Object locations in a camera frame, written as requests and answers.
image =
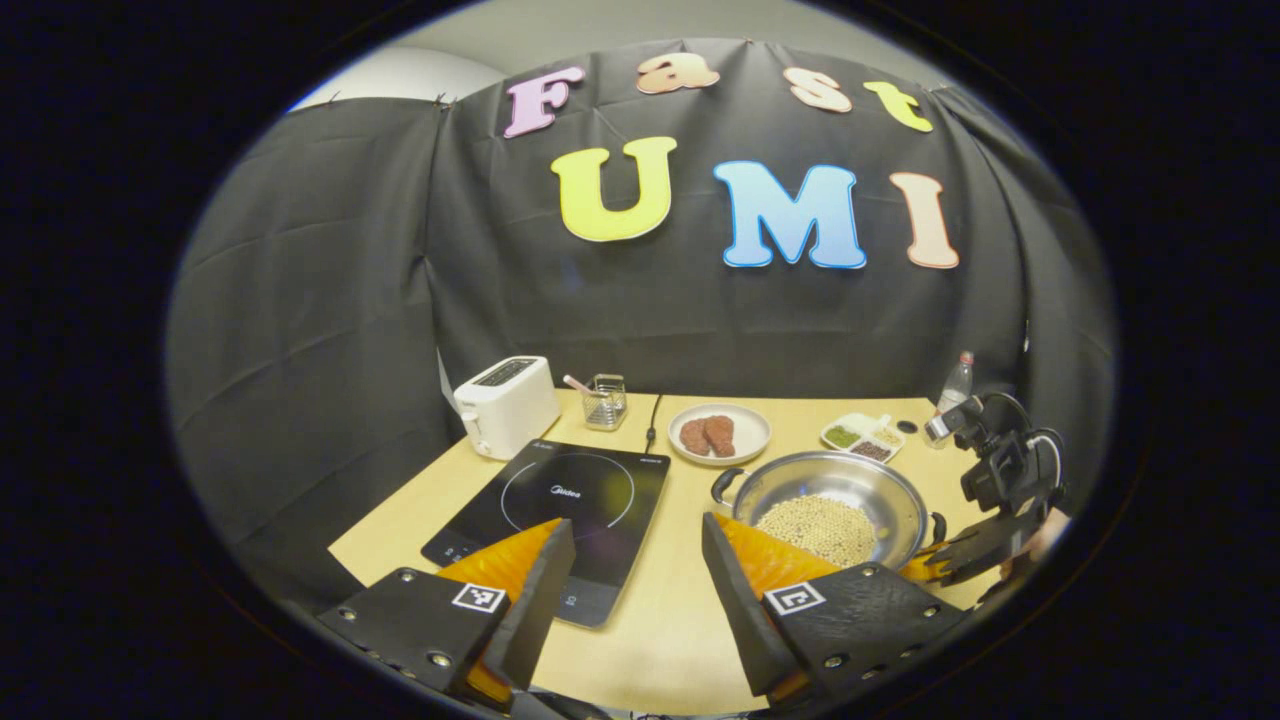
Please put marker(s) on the white divided dish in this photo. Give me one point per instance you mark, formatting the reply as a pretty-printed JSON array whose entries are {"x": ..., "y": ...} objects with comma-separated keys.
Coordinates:
[{"x": 862, "y": 432}]

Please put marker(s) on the clear plastic water bottle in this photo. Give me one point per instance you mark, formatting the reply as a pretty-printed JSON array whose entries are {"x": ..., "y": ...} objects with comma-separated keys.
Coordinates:
[{"x": 956, "y": 385}]

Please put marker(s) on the black induction cooktop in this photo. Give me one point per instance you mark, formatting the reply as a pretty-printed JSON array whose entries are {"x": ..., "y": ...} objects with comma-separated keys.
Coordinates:
[{"x": 560, "y": 490}]

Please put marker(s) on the white toaster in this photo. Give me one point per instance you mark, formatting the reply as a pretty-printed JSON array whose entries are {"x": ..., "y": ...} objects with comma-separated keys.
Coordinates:
[{"x": 505, "y": 405}]

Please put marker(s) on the heap of dark red beans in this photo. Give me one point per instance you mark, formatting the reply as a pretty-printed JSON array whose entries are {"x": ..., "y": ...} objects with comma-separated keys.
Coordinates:
[{"x": 872, "y": 450}]

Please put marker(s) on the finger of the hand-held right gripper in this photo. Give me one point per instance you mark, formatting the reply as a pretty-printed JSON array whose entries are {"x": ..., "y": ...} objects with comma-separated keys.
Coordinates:
[{"x": 985, "y": 548}]

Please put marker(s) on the pile of soybeans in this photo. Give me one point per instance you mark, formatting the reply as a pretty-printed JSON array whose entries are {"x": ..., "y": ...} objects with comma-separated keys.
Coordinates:
[{"x": 820, "y": 525}]

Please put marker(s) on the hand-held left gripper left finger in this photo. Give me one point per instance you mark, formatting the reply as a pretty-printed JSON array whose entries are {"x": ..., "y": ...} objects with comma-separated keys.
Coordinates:
[{"x": 540, "y": 610}]

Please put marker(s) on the brown meat patty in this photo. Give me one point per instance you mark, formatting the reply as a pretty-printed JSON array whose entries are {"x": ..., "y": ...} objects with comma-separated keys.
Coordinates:
[
  {"x": 693, "y": 437},
  {"x": 721, "y": 435}
]

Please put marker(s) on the heap of green mung beans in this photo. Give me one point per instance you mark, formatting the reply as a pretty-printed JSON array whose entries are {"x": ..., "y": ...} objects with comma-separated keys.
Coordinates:
[{"x": 841, "y": 436}]

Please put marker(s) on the pink stick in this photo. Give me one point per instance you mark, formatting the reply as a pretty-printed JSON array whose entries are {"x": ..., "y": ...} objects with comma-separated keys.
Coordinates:
[{"x": 578, "y": 384}]

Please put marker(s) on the small heap of pale beans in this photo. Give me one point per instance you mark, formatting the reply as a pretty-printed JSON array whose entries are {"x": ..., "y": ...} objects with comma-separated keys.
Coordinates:
[{"x": 886, "y": 434}]

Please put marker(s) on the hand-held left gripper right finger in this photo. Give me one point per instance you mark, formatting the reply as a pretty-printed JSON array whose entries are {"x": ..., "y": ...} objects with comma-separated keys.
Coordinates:
[{"x": 740, "y": 610}]

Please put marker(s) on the round white plate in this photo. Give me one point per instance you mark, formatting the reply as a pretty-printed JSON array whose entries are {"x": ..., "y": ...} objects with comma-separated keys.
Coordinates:
[{"x": 750, "y": 435}]

